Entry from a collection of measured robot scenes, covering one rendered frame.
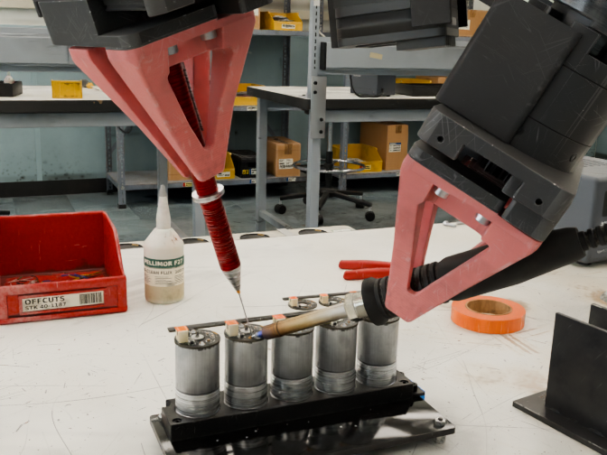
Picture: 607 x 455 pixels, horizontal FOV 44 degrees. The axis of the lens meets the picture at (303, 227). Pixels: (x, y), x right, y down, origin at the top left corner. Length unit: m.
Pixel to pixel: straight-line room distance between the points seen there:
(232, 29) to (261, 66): 4.68
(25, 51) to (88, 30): 2.26
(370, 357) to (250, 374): 0.08
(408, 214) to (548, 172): 0.06
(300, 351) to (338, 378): 0.03
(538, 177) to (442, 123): 0.04
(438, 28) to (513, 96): 0.05
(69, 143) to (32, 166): 0.26
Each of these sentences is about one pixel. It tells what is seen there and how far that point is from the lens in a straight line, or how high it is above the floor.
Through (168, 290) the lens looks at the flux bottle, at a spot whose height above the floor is 0.76.
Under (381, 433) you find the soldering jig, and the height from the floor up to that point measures 0.76.
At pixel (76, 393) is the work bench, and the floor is 0.75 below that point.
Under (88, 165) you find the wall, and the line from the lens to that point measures 4.82.
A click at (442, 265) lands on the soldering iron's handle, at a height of 0.87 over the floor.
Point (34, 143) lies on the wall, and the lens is 4.77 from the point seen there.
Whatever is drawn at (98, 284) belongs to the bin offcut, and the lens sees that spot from 0.62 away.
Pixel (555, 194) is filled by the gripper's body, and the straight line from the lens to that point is 0.30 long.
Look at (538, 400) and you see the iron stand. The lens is 0.51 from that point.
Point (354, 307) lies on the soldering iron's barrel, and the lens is 0.38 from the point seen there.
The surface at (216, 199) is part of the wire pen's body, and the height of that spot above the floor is 0.89.
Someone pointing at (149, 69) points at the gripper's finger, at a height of 0.96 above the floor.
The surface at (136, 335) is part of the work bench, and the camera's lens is 0.59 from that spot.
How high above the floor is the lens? 0.97
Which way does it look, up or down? 14 degrees down
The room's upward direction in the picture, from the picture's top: 2 degrees clockwise
